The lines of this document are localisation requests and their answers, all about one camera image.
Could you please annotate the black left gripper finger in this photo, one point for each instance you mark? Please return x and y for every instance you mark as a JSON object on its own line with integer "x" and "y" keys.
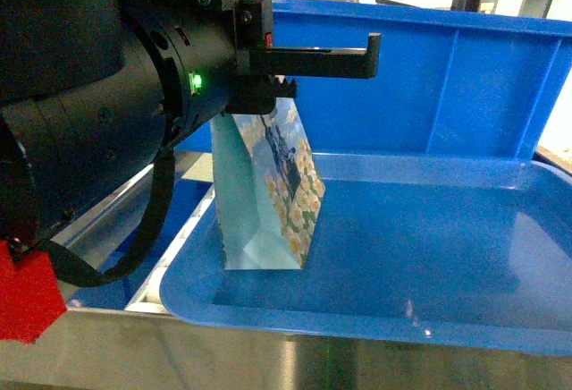
{"x": 272, "y": 87}
{"x": 349, "y": 63}

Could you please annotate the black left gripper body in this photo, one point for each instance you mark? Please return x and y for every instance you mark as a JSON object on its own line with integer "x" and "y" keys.
{"x": 200, "y": 58}

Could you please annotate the blue plastic tray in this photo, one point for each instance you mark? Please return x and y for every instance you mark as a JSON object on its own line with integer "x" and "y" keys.
{"x": 472, "y": 252}

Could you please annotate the large blue plastic bin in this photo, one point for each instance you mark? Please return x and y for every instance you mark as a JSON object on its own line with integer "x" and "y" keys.
{"x": 455, "y": 83}

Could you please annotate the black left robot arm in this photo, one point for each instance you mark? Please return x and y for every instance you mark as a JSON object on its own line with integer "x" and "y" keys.
{"x": 93, "y": 91}

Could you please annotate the flower gift bag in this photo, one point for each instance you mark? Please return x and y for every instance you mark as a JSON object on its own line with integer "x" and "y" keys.
{"x": 268, "y": 191}

